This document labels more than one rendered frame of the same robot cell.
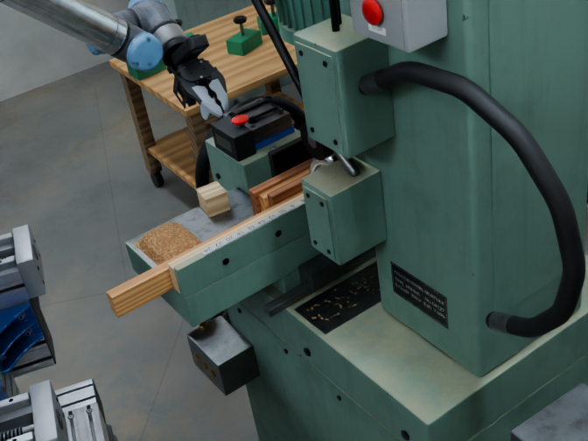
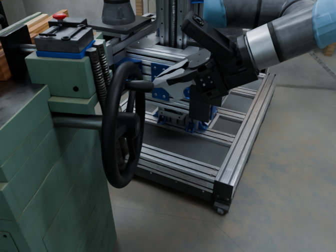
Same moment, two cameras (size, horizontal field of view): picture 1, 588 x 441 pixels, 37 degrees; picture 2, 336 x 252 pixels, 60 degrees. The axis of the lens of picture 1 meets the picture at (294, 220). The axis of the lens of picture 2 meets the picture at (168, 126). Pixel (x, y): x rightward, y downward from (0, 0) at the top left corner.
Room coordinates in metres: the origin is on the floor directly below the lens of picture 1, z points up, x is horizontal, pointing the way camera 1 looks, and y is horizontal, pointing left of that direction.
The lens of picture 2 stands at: (2.01, -0.32, 1.20)
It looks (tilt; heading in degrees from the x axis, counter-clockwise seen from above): 36 degrees down; 129
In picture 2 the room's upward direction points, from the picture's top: straight up
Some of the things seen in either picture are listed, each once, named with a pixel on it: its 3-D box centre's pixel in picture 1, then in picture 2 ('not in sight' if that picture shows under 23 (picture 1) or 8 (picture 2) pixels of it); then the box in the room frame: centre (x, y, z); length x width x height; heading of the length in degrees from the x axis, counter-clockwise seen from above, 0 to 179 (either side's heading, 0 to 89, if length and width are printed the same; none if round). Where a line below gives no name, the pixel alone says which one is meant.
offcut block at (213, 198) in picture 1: (213, 199); not in sight; (1.31, 0.13, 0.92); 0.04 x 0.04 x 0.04; 21
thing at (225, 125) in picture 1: (249, 124); (67, 34); (1.42, 0.05, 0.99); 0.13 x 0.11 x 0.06; 120
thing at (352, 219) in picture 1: (344, 210); not in sight; (1.06, -0.07, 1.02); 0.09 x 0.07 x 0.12; 120
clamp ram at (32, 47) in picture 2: (284, 159); (31, 49); (1.35, 0.00, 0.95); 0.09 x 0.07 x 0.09; 120
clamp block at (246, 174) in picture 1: (259, 158); (71, 66); (1.43, 0.04, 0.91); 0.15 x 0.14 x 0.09; 120
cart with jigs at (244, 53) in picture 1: (238, 104); not in sight; (2.86, 0.12, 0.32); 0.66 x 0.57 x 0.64; 119
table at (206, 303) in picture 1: (289, 196); (42, 80); (1.35, 0.00, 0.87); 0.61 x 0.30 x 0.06; 120
